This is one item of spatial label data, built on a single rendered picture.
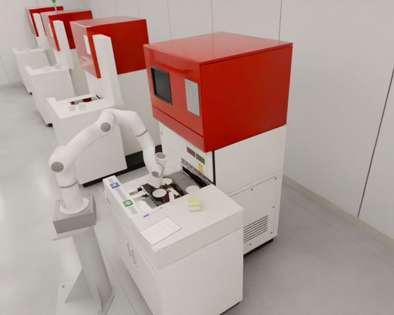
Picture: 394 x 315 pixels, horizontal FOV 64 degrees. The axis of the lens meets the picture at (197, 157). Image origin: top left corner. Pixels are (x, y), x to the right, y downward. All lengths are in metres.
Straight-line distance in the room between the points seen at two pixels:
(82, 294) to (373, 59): 2.99
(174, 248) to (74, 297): 1.32
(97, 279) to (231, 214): 1.24
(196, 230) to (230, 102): 0.83
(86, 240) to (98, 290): 0.51
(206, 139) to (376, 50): 1.56
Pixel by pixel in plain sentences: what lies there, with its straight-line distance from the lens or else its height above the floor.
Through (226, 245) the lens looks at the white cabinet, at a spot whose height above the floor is 0.73.
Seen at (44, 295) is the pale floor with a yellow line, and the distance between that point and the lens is 3.17.
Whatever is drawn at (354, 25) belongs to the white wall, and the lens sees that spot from 3.03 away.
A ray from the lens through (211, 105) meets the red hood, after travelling 2.00.
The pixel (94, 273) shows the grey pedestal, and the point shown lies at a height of 0.34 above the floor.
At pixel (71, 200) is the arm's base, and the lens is 2.27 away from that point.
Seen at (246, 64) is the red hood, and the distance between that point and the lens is 2.09.
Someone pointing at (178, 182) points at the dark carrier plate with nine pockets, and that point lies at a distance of 2.42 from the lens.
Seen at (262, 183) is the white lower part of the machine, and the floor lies 0.77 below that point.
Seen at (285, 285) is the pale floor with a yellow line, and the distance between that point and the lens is 2.90.
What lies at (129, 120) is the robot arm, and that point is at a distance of 2.00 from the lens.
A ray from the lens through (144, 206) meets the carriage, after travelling 2.26.
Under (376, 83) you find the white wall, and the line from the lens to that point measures 2.98.
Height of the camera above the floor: 2.24
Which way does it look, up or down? 30 degrees down
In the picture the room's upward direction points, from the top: 4 degrees counter-clockwise
